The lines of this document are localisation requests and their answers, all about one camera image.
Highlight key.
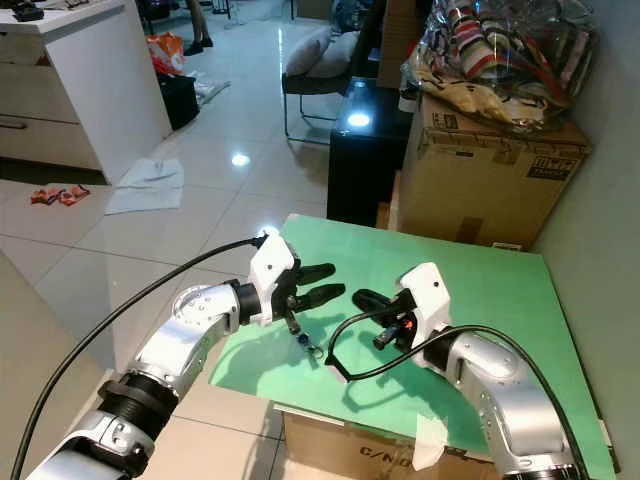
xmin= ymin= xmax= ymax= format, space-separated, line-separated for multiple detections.
xmin=295 ymin=328 xmax=325 ymax=361

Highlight green corrugated table board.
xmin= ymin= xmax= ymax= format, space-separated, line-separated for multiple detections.
xmin=208 ymin=212 xmax=619 ymax=480

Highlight white tape piece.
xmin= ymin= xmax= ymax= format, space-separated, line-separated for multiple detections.
xmin=412 ymin=415 xmax=447 ymax=471

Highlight glossy black cabinet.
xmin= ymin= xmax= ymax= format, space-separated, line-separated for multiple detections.
xmin=326 ymin=78 xmax=411 ymax=227

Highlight printed cardboard box table base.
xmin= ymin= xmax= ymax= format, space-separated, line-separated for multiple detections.
xmin=280 ymin=405 xmax=501 ymax=480

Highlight large brown cardboard box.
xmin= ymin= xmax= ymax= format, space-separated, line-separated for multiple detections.
xmin=397 ymin=95 xmax=591 ymax=249

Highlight white floor cloth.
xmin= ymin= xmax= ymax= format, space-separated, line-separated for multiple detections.
xmin=105 ymin=157 xmax=185 ymax=216

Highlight white plastic bag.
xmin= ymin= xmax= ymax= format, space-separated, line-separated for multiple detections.
xmin=195 ymin=72 xmax=233 ymax=105

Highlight black bag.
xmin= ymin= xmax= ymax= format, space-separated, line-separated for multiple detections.
xmin=160 ymin=73 xmax=199 ymax=131

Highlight grey cushion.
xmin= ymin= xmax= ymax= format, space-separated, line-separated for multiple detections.
xmin=322 ymin=30 xmax=364 ymax=79
xmin=285 ymin=25 xmax=333 ymax=77

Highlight red snack packet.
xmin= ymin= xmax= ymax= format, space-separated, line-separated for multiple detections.
xmin=57 ymin=185 xmax=91 ymax=206
xmin=30 ymin=186 xmax=61 ymax=207

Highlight orange printed bag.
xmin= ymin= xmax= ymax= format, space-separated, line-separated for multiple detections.
xmin=147 ymin=33 xmax=186 ymax=76

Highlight cellophane wrapped gift basket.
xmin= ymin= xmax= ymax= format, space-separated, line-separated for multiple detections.
xmin=400 ymin=0 xmax=596 ymax=134

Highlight white counter with drawers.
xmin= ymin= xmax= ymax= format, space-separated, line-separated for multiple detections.
xmin=0 ymin=0 xmax=173 ymax=186

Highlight person legs with dark shoes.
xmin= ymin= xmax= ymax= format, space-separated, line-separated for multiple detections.
xmin=185 ymin=0 xmax=217 ymax=56

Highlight small black device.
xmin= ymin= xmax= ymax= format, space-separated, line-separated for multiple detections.
xmin=12 ymin=4 xmax=47 ymax=23

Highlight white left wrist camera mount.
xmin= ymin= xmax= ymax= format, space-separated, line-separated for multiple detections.
xmin=250 ymin=234 xmax=301 ymax=323

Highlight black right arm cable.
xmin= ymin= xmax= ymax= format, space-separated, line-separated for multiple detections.
xmin=325 ymin=308 xmax=591 ymax=480

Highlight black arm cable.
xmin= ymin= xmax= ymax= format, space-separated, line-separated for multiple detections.
xmin=10 ymin=235 xmax=271 ymax=480
xmin=325 ymin=308 xmax=591 ymax=480

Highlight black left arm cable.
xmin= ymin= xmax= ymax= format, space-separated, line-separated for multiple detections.
xmin=10 ymin=235 xmax=271 ymax=480

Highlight black metal frame chair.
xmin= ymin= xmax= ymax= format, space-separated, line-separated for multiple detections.
xmin=282 ymin=25 xmax=361 ymax=144

